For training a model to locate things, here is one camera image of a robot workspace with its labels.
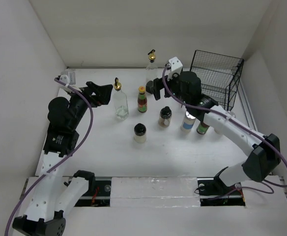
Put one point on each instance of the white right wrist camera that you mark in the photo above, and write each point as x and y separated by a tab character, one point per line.
175	65

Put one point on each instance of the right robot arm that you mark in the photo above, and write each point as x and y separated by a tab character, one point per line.
263	152

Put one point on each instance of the blue label silver cap jar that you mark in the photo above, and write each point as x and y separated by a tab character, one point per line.
188	122

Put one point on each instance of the black wire rack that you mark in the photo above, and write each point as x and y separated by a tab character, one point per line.
220	76

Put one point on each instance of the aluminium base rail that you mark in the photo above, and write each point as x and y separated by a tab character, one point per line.
152	192

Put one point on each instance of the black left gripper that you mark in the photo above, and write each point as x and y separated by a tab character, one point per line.
101	98

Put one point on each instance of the brown spice jar black cap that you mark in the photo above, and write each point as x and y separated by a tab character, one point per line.
165	117

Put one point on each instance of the yellow cap sauce bottle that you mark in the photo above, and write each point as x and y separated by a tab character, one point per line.
202	128
142	100

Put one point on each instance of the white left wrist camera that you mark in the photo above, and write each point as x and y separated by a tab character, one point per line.
68	77

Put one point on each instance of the right blue label jar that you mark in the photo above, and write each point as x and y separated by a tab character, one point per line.
219	130

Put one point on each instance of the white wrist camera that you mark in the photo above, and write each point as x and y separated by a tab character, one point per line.
68	77
175	65

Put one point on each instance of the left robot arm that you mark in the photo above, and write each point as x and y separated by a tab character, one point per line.
49	205

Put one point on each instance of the glass oil bottle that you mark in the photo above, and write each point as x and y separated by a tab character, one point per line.
120	101
152	68

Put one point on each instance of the white spice jar black cap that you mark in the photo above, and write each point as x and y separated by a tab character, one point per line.
140	133

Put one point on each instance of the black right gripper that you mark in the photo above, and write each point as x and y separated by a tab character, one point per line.
156	89

